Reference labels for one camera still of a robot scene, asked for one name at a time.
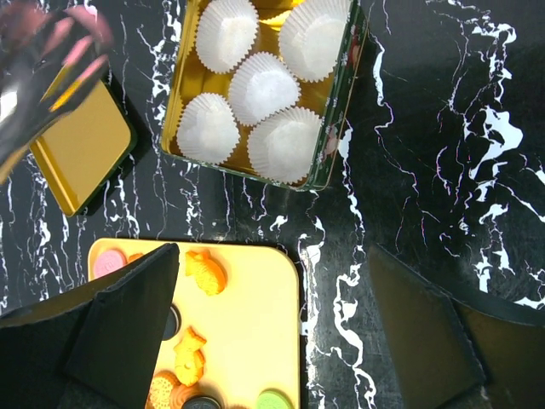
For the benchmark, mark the orange swirl cookie bottom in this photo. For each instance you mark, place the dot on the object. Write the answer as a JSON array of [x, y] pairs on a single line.
[[181, 394]]

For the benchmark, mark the white paper cup back right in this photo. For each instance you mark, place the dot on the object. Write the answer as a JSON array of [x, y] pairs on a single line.
[[310, 38]]

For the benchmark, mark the white paper cup front left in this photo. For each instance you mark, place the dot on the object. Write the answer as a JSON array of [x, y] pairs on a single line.
[[208, 131]]

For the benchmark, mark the white paper cup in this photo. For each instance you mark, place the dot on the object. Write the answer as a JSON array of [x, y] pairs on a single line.
[[226, 33], [310, 38], [281, 148], [208, 131], [261, 86]]

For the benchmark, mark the orange fish cookie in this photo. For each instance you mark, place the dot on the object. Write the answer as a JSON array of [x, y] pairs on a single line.
[[207, 273], [189, 358]]

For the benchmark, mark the orange swirl cookie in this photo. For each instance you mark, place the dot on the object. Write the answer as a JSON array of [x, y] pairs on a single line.
[[181, 394], [134, 257]]

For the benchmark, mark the white paper cup front right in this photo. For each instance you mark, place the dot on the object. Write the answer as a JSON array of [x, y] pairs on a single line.
[[281, 148]]

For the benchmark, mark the metal serving tongs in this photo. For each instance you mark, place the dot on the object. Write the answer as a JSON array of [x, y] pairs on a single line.
[[26, 112]]

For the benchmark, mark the green gold cookie tin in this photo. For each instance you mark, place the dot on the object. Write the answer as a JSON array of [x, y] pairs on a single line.
[[328, 98]]

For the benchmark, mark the green sandwich cookie bottom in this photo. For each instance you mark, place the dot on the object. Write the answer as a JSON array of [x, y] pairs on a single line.
[[272, 399]]

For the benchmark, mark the orange swirl cookie top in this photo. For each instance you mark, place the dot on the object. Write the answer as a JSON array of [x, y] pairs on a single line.
[[134, 257]]

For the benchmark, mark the white paper cup back left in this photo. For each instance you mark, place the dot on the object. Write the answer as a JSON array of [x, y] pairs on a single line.
[[226, 33]]

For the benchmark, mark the yellow serving tray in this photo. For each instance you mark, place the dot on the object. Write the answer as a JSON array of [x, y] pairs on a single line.
[[251, 328]]

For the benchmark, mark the white paper cup centre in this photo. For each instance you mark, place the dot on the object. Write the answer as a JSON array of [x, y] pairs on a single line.
[[261, 86]]

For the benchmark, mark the black sandwich cookie bottom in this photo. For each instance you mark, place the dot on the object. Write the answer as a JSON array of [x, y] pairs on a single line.
[[201, 402]]

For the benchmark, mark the pink sandwich cookie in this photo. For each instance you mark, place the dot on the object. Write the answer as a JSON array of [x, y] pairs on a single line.
[[108, 262], [75, 52]]

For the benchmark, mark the black sandwich cookie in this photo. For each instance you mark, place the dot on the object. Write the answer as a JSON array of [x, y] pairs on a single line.
[[201, 402], [173, 323]]

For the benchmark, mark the gold tin lid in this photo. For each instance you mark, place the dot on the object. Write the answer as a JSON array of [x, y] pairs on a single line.
[[79, 153]]

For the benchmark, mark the round tan biscuit bottom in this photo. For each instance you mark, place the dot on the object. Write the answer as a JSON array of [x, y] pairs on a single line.
[[162, 385]]

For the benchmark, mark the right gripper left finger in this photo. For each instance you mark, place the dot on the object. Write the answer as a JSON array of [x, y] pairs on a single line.
[[93, 346]]

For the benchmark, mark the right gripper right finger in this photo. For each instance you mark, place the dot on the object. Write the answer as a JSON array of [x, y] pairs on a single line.
[[449, 342]]

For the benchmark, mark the orange fish cookie top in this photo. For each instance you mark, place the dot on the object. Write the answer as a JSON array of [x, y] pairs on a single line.
[[207, 273]]

